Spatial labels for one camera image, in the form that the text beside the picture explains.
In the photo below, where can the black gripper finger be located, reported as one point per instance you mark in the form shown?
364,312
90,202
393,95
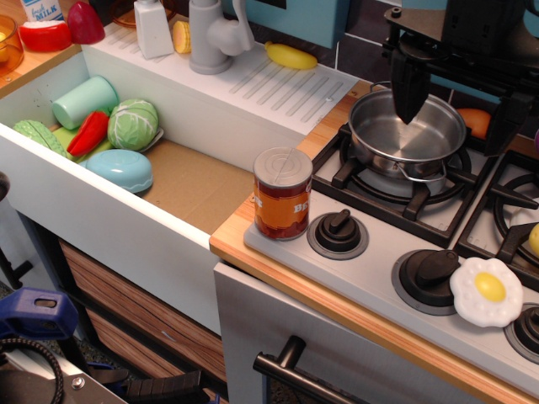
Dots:
410,85
508,118

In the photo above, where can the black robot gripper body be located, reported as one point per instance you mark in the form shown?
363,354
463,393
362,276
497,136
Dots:
491,46

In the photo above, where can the orange toy bean can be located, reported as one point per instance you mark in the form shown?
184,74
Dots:
281,192

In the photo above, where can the stainless steel pot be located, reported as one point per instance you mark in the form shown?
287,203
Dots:
416,151

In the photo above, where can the orange toy carrot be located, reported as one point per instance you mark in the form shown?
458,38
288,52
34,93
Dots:
477,121

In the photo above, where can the yellow toy lemon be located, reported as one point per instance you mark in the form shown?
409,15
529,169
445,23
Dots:
533,239

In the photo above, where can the yellow toy banana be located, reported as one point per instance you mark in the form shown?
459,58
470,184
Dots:
290,57

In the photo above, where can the black left burner grate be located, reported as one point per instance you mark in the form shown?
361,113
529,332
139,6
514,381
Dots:
429,211

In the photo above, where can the black burner grate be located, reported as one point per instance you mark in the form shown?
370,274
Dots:
502,221
429,211

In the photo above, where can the black right burner grate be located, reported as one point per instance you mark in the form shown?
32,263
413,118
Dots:
502,221

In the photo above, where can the black left stove knob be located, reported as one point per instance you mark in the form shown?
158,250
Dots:
338,236

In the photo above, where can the black stove knob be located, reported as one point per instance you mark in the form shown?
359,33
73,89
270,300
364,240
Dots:
338,236
421,278
522,333

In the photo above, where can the toy fried egg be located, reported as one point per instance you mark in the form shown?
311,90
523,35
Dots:
486,293

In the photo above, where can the black middle stove knob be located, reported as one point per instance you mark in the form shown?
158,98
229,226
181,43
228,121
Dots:
421,278

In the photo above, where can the grey toy faucet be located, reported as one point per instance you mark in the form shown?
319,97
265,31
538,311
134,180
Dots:
214,39

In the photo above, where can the black right stove knob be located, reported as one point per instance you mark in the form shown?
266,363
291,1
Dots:
522,333

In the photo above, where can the yellow toy corn piece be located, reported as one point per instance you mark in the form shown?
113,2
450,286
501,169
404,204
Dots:
181,37

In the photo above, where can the white soap dispenser bottle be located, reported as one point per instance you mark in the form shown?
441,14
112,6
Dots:
153,34

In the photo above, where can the green toy cabbage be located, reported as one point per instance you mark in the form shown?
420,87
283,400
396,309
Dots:
133,124

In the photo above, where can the orange transparent bowl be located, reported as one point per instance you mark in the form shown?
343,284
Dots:
122,12

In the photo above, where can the light blue toy bowl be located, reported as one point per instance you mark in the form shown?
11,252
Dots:
129,170

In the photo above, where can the mint green toy cup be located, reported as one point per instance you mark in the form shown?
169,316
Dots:
72,108

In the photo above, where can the red toy chili pepper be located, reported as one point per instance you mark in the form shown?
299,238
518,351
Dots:
90,134

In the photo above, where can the dark red toy pepper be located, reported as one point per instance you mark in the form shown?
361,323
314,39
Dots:
85,25

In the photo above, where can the red toy cheese wheel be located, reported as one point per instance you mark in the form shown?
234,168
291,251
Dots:
45,36

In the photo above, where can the toy milk carton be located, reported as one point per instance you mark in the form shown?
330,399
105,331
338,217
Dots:
42,10

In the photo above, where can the orange transparent cup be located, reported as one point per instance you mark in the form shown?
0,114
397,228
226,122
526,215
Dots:
12,51

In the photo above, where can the blue clamp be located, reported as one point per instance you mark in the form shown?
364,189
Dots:
38,315

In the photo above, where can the black oven door handle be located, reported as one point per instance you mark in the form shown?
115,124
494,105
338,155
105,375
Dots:
283,369

